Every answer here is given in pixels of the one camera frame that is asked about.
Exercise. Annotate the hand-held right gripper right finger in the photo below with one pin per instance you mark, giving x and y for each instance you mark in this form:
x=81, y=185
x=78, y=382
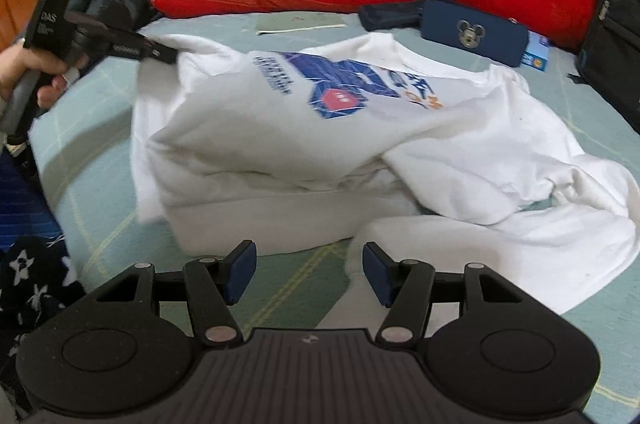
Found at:
x=377, y=274

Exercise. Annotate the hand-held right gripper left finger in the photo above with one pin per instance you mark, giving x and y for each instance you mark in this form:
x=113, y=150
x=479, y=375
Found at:
x=240, y=274

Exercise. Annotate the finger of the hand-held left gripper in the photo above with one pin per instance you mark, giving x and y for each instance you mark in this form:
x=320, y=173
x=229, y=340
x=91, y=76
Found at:
x=150, y=50

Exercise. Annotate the white printed sweatshirt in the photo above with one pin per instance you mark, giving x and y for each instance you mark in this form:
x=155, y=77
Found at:
x=300, y=154

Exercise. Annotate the person's left hand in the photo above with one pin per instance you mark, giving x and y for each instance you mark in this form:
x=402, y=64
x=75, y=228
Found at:
x=15, y=64

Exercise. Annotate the pale green booklet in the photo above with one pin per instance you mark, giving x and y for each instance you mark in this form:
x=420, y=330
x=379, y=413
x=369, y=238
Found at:
x=300, y=23

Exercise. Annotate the blue striped cloth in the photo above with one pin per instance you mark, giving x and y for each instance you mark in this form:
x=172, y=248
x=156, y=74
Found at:
x=20, y=199

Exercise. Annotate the dark star-print pants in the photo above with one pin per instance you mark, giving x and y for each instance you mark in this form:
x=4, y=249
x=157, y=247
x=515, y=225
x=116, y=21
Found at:
x=30, y=279

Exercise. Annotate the dark folded pouch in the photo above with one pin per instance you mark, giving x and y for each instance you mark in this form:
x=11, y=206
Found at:
x=385, y=16

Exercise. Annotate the navy mouse-print pencil case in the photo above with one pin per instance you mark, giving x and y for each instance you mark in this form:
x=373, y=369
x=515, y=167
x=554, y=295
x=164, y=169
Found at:
x=445, y=29

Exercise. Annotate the blue book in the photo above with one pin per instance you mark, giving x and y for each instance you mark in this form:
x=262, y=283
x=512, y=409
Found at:
x=537, y=54

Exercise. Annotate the black backpack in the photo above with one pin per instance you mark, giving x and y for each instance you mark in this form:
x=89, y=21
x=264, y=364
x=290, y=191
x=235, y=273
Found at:
x=617, y=29

